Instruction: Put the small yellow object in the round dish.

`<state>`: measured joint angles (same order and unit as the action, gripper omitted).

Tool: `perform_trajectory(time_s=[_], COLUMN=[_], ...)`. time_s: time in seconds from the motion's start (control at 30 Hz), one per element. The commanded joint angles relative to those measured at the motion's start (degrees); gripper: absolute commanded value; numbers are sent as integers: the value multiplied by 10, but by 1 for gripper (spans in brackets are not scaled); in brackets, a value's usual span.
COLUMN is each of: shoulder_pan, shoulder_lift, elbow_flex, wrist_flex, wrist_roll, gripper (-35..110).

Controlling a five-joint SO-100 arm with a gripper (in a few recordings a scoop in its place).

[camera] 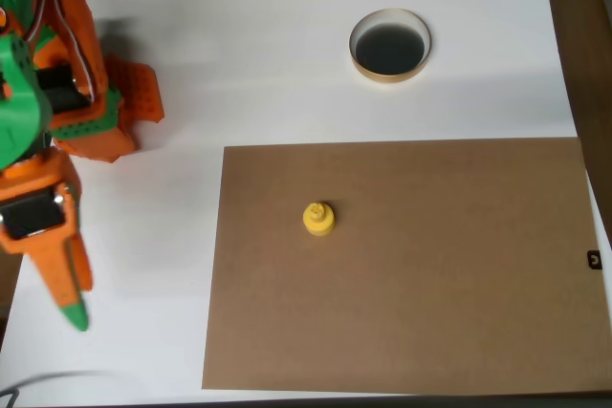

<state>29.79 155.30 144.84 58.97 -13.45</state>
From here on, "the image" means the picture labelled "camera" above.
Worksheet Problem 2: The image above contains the round dish with gold rim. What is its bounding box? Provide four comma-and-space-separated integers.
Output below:
348, 7, 433, 84

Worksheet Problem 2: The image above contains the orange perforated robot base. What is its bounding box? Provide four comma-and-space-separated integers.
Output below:
50, 54, 166, 164

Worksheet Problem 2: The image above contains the small yellow plastic piece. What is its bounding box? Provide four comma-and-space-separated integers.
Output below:
302, 201, 337, 239

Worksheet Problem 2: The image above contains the white red servo cable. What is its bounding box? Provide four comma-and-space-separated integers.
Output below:
47, 0, 97, 94

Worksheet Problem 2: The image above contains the grey cable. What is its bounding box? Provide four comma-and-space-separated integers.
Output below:
0, 369, 119, 408

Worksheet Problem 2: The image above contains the brown cardboard sheet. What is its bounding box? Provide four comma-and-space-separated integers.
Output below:
200, 136, 612, 395

